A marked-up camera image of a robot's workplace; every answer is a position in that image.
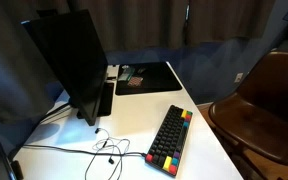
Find black keyboard with coloured keys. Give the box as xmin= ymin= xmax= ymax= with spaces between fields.
xmin=144 ymin=104 xmax=194 ymax=178

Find black computer monitor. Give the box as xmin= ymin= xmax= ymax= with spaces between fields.
xmin=21 ymin=8 xmax=109 ymax=127

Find red checkered small card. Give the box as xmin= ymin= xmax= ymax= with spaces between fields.
xmin=127 ymin=76 xmax=144 ymax=87

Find black desk mat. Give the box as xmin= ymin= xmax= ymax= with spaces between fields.
xmin=114 ymin=61 xmax=183 ymax=96

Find green and white packet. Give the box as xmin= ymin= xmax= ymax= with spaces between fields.
xmin=117 ymin=65 xmax=136 ymax=82

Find brown curtain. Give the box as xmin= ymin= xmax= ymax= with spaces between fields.
xmin=67 ymin=0 xmax=277 ymax=53

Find brown wooden chair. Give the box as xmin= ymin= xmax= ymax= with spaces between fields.
xmin=207 ymin=49 xmax=288 ymax=180

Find grey curtain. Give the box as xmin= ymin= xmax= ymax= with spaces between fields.
xmin=0 ymin=0 xmax=71 ymax=125

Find black wired earphones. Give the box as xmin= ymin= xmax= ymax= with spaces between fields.
xmin=84 ymin=127 xmax=132 ymax=180

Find black monitor cables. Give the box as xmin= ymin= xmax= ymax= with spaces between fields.
xmin=38 ymin=102 xmax=79 ymax=125

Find white wall outlet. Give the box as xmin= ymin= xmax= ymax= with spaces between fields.
xmin=234 ymin=72 xmax=244 ymax=84

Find black keyboard cable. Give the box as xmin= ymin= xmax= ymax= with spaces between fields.
xmin=22 ymin=143 xmax=147 ymax=158

